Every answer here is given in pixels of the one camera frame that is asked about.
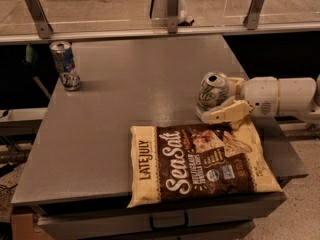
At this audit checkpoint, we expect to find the metal rail bar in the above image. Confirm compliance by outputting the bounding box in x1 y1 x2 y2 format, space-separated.
0 22 320 45

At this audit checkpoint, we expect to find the grey drawer with handle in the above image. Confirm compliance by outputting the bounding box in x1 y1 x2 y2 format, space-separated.
38 192 286 240

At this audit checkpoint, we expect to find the brown sea salt chip bag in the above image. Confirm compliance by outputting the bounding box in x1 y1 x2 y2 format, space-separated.
128 118 282 208

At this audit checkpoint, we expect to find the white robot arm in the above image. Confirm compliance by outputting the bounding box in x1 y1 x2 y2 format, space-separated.
196 72 320 124

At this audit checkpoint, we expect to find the crushed blue soda can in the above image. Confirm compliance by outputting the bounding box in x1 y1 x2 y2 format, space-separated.
49 41 80 91

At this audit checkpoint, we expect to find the middle metal rail bracket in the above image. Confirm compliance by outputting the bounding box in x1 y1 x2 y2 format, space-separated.
167 0 179 34

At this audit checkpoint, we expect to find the left metal rail bracket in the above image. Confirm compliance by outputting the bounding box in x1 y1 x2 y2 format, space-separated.
24 0 53 39

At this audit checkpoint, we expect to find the crushed 7up can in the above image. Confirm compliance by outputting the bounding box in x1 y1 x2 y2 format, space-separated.
196 72 229 115

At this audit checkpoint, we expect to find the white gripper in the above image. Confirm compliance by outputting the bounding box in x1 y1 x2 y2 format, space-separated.
200 77 279 124

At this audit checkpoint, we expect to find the metal rail bracket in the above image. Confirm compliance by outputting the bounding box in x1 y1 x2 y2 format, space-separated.
24 0 53 39
167 0 179 34
243 0 265 30

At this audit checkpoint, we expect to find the right metal rail bracket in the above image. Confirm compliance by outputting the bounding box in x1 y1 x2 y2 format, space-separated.
243 0 265 30

